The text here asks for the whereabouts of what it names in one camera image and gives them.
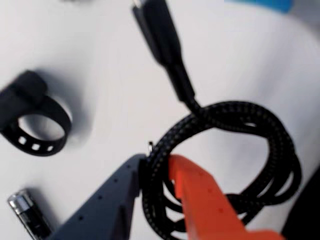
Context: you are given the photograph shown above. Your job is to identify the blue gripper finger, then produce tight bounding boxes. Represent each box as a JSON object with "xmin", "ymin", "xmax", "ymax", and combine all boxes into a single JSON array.
[{"xmin": 49, "ymin": 153, "xmax": 147, "ymax": 240}]

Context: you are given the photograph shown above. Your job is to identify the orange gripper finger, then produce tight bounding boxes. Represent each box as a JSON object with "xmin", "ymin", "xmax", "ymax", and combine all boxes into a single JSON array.
[{"xmin": 168, "ymin": 154, "xmax": 286, "ymax": 240}]

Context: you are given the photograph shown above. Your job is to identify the black braided cable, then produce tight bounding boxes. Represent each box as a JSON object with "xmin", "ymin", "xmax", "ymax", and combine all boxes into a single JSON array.
[{"xmin": 131, "ymin": 0, "xmax": 304, "ymax": 240}]

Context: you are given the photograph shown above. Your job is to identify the black fabric bag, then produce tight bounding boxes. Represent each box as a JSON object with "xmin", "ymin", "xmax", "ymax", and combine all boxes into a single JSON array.
[{"xmin": 280, "ymin": 159, "xmax": 320, "ymax": 240}]

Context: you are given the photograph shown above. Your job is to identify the black cylindrical battery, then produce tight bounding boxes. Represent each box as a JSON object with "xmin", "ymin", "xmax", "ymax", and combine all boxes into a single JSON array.
[{"xmin": 6, "ymin": 188, "xmax": 53, "ymax": 240}]

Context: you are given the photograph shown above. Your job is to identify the black strap bike light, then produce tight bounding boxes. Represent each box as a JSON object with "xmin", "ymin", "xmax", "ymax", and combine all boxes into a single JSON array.
[{"xmin": 0, "ymin": 70, "xmax": 74, "ymax": 158}]

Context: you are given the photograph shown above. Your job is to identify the blue handled scissors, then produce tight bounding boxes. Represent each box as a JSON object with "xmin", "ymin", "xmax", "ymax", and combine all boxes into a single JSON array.
[{"xmin": 223, "ymin": 0, "xmax": 296, "ymax": 14}]

